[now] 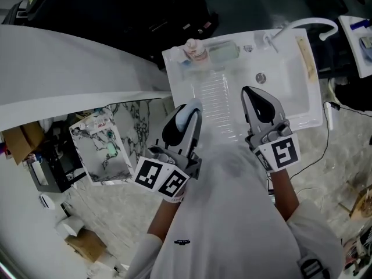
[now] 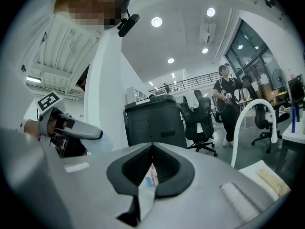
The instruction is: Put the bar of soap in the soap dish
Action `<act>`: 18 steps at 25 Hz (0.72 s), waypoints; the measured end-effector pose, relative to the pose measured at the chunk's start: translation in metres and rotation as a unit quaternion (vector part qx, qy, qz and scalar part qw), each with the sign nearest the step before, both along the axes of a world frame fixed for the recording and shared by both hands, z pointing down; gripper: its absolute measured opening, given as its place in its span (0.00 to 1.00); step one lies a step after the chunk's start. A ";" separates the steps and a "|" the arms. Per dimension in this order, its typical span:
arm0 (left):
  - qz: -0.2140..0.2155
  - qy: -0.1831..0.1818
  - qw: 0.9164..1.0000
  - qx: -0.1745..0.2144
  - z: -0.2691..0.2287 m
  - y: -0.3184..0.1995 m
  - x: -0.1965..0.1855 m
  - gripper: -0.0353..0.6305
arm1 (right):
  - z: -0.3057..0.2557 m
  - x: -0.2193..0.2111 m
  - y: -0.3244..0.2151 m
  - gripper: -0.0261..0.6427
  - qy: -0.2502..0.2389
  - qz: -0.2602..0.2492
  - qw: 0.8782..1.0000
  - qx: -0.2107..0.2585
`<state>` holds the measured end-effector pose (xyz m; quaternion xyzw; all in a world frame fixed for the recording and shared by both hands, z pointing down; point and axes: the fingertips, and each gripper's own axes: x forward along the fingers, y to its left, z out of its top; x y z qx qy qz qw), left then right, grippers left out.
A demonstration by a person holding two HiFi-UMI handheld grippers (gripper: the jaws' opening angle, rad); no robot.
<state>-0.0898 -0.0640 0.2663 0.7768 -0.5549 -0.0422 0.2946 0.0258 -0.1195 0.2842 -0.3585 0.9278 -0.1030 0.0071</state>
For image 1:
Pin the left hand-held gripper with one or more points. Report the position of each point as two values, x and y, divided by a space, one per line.
162 179

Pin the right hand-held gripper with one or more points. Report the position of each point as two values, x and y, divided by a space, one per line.
283 153

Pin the translucent green soap dish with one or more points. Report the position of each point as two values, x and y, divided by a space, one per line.
223 52

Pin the person's right forearm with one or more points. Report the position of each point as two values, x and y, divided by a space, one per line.
284 193

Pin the person's left forearm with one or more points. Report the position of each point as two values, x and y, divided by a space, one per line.
162 219

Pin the chrome sink drain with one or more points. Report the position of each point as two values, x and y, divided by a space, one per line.
261 77

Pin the white washboard sink basin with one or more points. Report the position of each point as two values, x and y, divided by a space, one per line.
293 86

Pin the marble pattern sink cabinet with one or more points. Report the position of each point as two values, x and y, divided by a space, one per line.
136 118

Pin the beige strip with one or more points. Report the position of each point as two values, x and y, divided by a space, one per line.
306 60

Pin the small blue container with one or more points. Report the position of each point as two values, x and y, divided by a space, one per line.
187 63

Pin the pale green oval bar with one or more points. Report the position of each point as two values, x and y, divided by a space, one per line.
112 149

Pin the teal drain stopper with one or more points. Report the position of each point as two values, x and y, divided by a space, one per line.
110 133

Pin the pink pump bottle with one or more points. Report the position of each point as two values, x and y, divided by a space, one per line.
197 54

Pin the small white bottle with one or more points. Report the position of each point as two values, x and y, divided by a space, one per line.
175 52

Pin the person's white shirt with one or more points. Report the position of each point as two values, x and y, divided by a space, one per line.
226 214

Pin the white gooseneck faucet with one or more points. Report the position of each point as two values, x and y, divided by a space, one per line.
312 20

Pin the chrome faucet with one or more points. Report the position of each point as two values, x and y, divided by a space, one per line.
77 131

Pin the plain white sink basin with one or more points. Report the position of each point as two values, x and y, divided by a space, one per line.
348 39

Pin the blue tube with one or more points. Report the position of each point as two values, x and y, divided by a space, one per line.
359 25

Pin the wooden stool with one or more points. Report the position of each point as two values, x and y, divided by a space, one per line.
363 203

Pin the plain white cylinder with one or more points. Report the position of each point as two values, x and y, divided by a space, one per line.
69 226

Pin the brown cardboard box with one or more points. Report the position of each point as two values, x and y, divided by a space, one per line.
85 244

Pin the white cylinder with dark stripe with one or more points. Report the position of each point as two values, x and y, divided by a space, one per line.
46 201

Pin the white glossy counter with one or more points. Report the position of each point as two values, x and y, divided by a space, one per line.
17 228

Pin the black frame stand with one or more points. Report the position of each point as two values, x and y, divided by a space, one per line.
62 161

